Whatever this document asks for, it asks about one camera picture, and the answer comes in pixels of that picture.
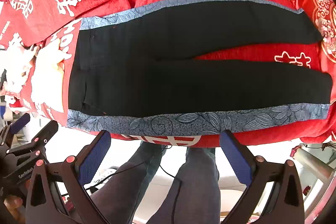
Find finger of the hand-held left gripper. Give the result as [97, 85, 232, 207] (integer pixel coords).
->
[0, 113, 30, 147]
[7, 120, 59, 161]

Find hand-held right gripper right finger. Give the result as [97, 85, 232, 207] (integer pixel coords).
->
[219, 130, 306, 224]

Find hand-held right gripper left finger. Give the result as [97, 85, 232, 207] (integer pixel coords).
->
[25, 130, 112, 224]

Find black pants with blue stripe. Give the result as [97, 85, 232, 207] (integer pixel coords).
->
[66, 0, 333, 136]

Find person's left hand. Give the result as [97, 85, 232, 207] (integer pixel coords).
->
[3, 194, 25, 224]

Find person's left leg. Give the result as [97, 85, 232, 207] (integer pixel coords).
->
[89, 141, 168, 224]

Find person's leg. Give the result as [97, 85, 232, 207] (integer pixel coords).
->
[89, 141, 168, 224]
[147, 147, 222, 224]

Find person's right leg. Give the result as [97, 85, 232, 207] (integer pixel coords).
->
[147, 147, 222, 224]

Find cream white cloth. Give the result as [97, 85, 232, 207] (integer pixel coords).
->
[0, 42, 40, 94]

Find person's legs in grey trousers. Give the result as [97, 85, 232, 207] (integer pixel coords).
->
[85, 144, 184, 224]

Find metal pipe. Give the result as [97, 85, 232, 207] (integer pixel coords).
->
[299, 144, 335, 182]

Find red pillow with gold pattern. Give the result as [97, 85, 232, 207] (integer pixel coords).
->
[294, 0, 336, 69]

